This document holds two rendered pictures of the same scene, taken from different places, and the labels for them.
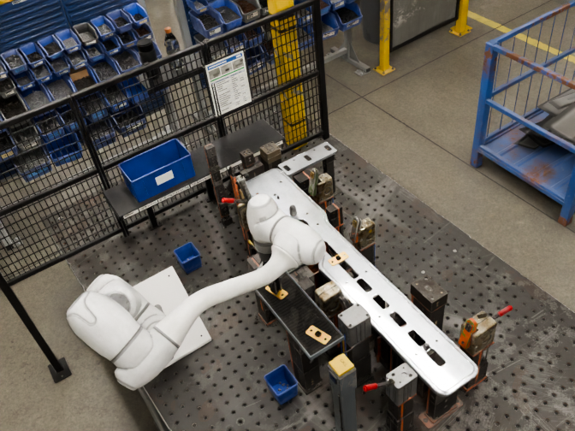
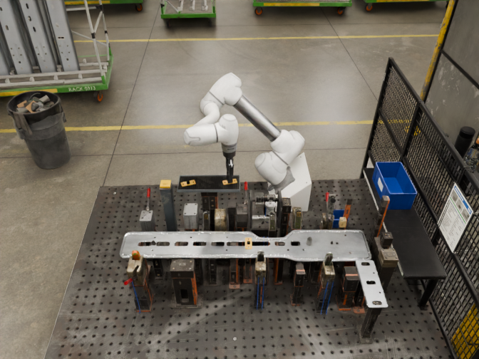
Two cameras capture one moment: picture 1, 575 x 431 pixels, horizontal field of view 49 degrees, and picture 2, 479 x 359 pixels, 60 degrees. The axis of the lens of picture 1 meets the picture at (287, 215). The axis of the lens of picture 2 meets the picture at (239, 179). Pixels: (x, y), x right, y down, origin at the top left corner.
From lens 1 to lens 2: 2.84 m
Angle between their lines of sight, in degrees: 78
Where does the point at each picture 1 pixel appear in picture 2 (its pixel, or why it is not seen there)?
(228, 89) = (451, 219)
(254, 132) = (425, 261)
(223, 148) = (412, 234)
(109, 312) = (221, 82)
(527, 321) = not seen: outside the picture
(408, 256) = (256, 340)
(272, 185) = (349, 246)
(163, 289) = (301, 181)
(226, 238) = not seen: hidden behind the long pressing
